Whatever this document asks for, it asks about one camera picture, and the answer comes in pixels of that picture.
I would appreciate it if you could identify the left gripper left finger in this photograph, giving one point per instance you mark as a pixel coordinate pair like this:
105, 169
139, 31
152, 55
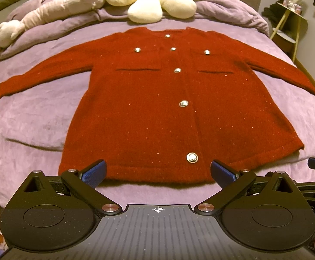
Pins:
82, 185

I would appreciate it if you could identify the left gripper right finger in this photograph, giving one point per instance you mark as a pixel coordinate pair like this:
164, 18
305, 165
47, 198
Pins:
233, 183

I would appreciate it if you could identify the red knit cardigan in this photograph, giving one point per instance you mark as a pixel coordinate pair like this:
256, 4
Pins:
161, 106

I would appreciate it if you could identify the dark clothes pile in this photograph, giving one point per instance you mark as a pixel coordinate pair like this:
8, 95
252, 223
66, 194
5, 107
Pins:
273, 13

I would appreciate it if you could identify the yellow side table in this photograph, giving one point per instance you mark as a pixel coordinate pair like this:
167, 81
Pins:
288, 30

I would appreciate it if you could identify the purple rumpled duvet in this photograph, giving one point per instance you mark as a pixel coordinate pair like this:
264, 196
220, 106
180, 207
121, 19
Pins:
232, 12

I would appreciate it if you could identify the pale pink plush toy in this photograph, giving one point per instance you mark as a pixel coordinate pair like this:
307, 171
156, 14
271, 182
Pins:
46, 13

